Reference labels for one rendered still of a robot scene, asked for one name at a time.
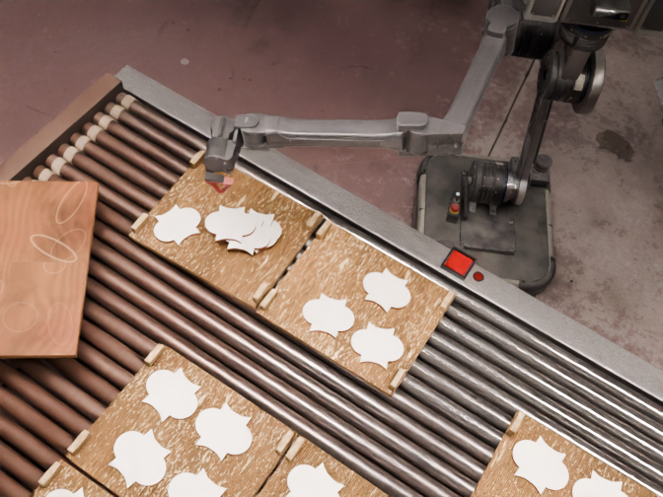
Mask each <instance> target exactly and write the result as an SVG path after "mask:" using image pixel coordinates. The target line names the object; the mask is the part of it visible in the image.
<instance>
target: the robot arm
mask: <svg viewBox="0 0 663 497"><path fill-rule="evenodd" d="M526 7H527V0H489V3H488V6H487V9H486V17H485V18H484V19H482V21H483V22H485V30H481V36H483V38H482V40H481V42H480V45H479V50H478V52H477V55H476V57H475V59H474V61H473V63H472V65H471V67H470V69H469V71H468V73H467V75H466V77H465V79H464V81H463V83H462V85H461V88H460V90H459V92H458V94H457V96H456V98H455V99H454V101H453V103H452V105H451V107H450V109H449V111H448V113H447V114H446V116H444V118H443V119H439V118H435V117H432V116H428V115H427V114H426V113H424V112H411V111H400V112H399V113H398V117H397V118H394V119H384V120H361V119H301V118H288V117H283V116H280V115H268V113H249V114H236V118H235V121H234V120H233V119H232V118H231V117H229V116H226V115H219V116H216V117H214V118H213V119H212V120H211V123H210V132H211V138H210V139H209V140H208V143H207V147H206V151H205V155H204V160H203V165H204V166H205V167H206V168H205V169H206V172H205V176H204V181H205V182H207V183H208V184H210V185H211V186H212V187H213V188H214V189H215V190H216V191H217V192H218V193H224V192H225V191H226V189H227V188H229V187H230V186H231V185H232V184H233V180H234V179H233V178H231V177H225V176H223V175H217V174H214V172H225V174H228V175H232V174H233V170H234V168H235V165H236V162H237V161H238V158H239V155H240V152H241V149H248V150H252V151H269V149H281V148H284V147H296V146H302V147H350V148H383V149H391V150H394V151H398V154H399V156H400V157H422V156H443V155H461V154H462V153H463V151H464V148H465V146H464V145H465V140H466V137H467V135H468V131H469V128H470V126H471V124H472V121H473V119H474V117H475V115H476V113H477V111H478V108H479V105H480V103H481V101H482V99H483V96H484V94H485V92H486V90H487V88H488V86H489V83H490V81H491V79H492V77H493V75H494V73H495V70H496V68H497V66H498V64H499V63H500V61H501V60H502V58H503V57H506V56H508V55H510V54H511V53H512V52H513V50H514V46H515V39H516V36H519V31H520V24H521V22H522V21H523V20H524V13H525V10H526ZM404 132H406V137H404ZM216 183H221V184H223V185H224V186H223V187H222V188H221V189H220V188H219V187H218V186H217V184H216Z"/></svg>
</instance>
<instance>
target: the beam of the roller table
mask: <svg viewBox="0 0 663 497"><path fill-rule="evenodd" d="M114 77H116V78H117V79H119V80H121V81H122V85H123V89H124V93H125V94H127V95H130V96H132V97H133V98H135V99H137V100H138V101H139V102H140V103H142V104H144V105H146V106H147V107H149V108H151V109H153V110H154V111H156V112H157V113H159V114H161V115H163V116H164V117H166V118H168V119H169V120H171V121H173V122H175V123H176V124H178V125H180V126H181V127H183V128H185V129H187V130H188V131H190V132H192V133H193V134H195V135H197V136H199V137H200V138H202V139H204V140H205V141H207V142H208V140H209V139H210V138H211V132H210V123H211V120H212V119H213V118H214V117H216V116H217V115H215V114H213V113H212V112H210V111H208V110H206V109H205V108H203V107H201V106H199V105H197V104H195V103H193V102H192V101H190V100H188V99H186V98H185V97H183V96H181V95H179V94H178V93H176V92H174V91H172V90H171V89H169V88H167V87H165V86H164V85H162V84H160V83H158V82H157V81H155V80H153V79H151V78H150V77H148V76H146V75H144V74H143V73H141V72H139V71H137V70H136V69H134V68H132V67H130V66H129V65H126V66H125V67H124V68H122V69H121V70H120V71H119V72H118V73H117V74H116V75H114ZM238 160H240V161H241V162H243V163H245V164H247V165H248V166H250V167H252V168H253V169H255V170H257V171H259V172H260V173H262V174H264V175H265V176H267V177H269V178H271V179H273V180H275V181H276V182H278V183H280V184H282V185H283V186H285V187H287V188H288V189H290V190H292V191H294V192H295V193H297V194H299V195H300V196H302V197H304V198H306V199H307V200H309V201H311V202H312V203H314V204H316V205H318V206H319V207H321V208H323V209H324V210H326V211H328V212H330V213H331V214H333V215H334V216H335V217H337V218H339V219H341V220H342V221H344V222H346V223H347V224H349V225H351V226H353V227H354V228H356V229H358V230H359V231H361V232H363V233H365V234H366V235H368V236H370V237H371V238H373V239H375V240H377V241H378V242H380V243H382V244H383V245H385V246H387V247H389V248H390V249H393V250H394V251H396V252H398V253H400V254H401V255H403V256H405V257H406V258H408V259H410V260H412V261H413V262H415V263H417V264H418V265H420V266H422V267H424V268H425V269H427V270H429V271H430V272H432V273H434V274H436V275H437V276H439V277H441V278H442V279H444V280H446V281H448V282H449V283H451V284H453V285H454V286H456V287H458V288H460V289H461V290H463V291H465V292H466V293H468V294H470V295H472V296H473V297H475V298H477V299H478V300H480V301H482V302H484V303H485V304H487V305H489V306H490V307H492V308H494V309H496V310H497V311H499V312H501V313H502V314H504V315H506V316H508V317H509V318H511V319H513V320H515V321H517V322H519V323H520V324H522V325H524V326H525V327H527V328H529V329H531V330H532V331H534V332H535V333H536V334H538V335H540V336H542V337H543V338H545V339H547V340H548V341H550V342H552V343H554V344H555V345H557V346H559V347H560V348H562V349H564V350H566V351H567V352H569V353H571V354H572V355H574V356H576V357H578V358H579V359H581V360H583V361H584V362H586V363H588V364H590V365H591V366H593V367H595V368H596V369H598V370H600V371H602V372H603V373H605V374H607V375H608V376H610V377H612V378H614V379H615V380H617V381H619V382H620V383H622V384H624V385H626V386H627V387H629V388H631V389H632V390H634V391H637V392H638V393H640V394H642V395H644V396H645V397H647V398H649V399H650V400H652V401H654V402H656V403H657V404H659V405H661V406H662V407H663V371H662V370H660V369H658V368H657V367H655V366H653V365H651V364H650V363H648V362H646V361H644V360H643V359H641V358H639V357H637V356H636V355H634V354H632V353H630V352H629V351H627V350H625V349H623V348H622V347H621V346H619V345H617V344H616V343H614V342H612V341H610V340H609V339H607V338H605V337H603V336H602V335H600V334H598V333H596V332H595V331H593V330H591V329H589V328H588V327H586V326H584V325H582V324H581V323H579V322H577V321H575V320H574V319H571V318H569V317H568V316H566V315H564V314H562V313H561V312H559V311H557V310H555V309H554V308H552V307H550V306H548V305H547V304H545V303H543V302H541V301H540V300H538V299H536V298H534V297H533V296H531V295H529V294H527V293H526V292H524V291H522V290H520V289H519V288H517V287H515V286H513V285H512V284H510V283H508V282H507V281H505V280H503V279H501V278H500V277H498V276H496V275H494V274H493V273H491V272H489V271H487V270H486V269H484V268H482V267H480V266H479V265H477V264H475V265H474V267H473V268H472V270H471V271H470V273H469V274H468V276H467V277H466V279H465V280H464V281H463V280H461V279H459V278H457V277H456V276H454V275H452V274H450V273H449V272H447V271H445V270H444V269H442V268H440V265H441V263H442V262H443V260H444V259H445V258H446V256H447V255H448V253H449V252H450V249H449V248H446V247H445V246H443V245H441V244H439V243H438V242H436V241H434V240H432V239H431V238H429V237H427V236H425V235H424V234H422V233H420V232H419V231H418V230H416V229H414V228H412V227H411V226H409V225H407V224H405V223H404V222H402V221H400V220H398V219H397V218H395V217H393V216H391V215H390V214H388V213H386V212H384V211H383V210H381V209H379V208H377V207H376V206H374V205H372V204H370V203H369V202H367V201H365V200H363V199H362V198H360V197H358V196H356V195H355V194H353V193H351V192H349V191H348V190H346V189H344V188H342V187H341V186H339V185H337V184H335V183H334V182H332V181H330V180H328V179H327V178H325V177H322V176H321V175H319V174H317V173H315V172H314V171H312V170H310V169H309V168H307V167H305V166H303V165H302V164H300V163H298V162H296V161H295V160H293V159H291V158H289V157H288V156H286V155H284V154H282V153H281V152H279V151H277V150H275V149H269V151H252V150H248V149H241V152H240V155H239V158H238ZM475 272H481V273H482V274H483V276H484V279H483V280H482V281H480V282H477V281H476V280H475V279H474V278H473V274H474V273H475Z"/></svg>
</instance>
